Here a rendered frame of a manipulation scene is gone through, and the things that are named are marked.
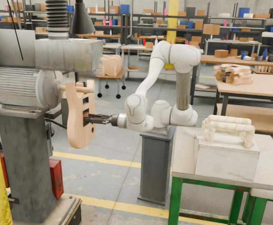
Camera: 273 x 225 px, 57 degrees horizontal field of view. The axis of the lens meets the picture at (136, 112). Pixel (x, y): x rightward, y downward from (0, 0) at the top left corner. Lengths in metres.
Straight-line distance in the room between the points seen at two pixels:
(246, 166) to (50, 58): 1.07
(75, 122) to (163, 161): 1.06
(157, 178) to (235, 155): 1.22
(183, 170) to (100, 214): 1.26
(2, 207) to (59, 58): 0.81
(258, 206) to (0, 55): 1.57
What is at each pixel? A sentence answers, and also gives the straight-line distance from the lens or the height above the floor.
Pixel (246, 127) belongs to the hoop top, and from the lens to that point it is 1.21.
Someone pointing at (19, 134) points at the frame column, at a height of 0.97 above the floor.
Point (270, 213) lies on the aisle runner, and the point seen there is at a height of 0.00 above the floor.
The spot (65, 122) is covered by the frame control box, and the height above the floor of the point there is 0.94.
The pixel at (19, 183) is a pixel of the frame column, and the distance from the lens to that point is 1.87.
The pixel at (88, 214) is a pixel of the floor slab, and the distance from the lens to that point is 2.43.
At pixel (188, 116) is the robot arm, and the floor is 0.90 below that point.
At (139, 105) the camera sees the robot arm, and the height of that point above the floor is 1.23.
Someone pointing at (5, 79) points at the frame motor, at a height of 1.30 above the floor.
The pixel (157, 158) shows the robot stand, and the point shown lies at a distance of 2.25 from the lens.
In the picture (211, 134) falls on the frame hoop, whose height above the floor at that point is 1.16.
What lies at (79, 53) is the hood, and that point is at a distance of 1.25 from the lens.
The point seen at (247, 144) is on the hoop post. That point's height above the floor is 1.12.
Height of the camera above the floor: 1.66
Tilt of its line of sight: 21 degrees down
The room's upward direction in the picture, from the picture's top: 2 degrees clockwise
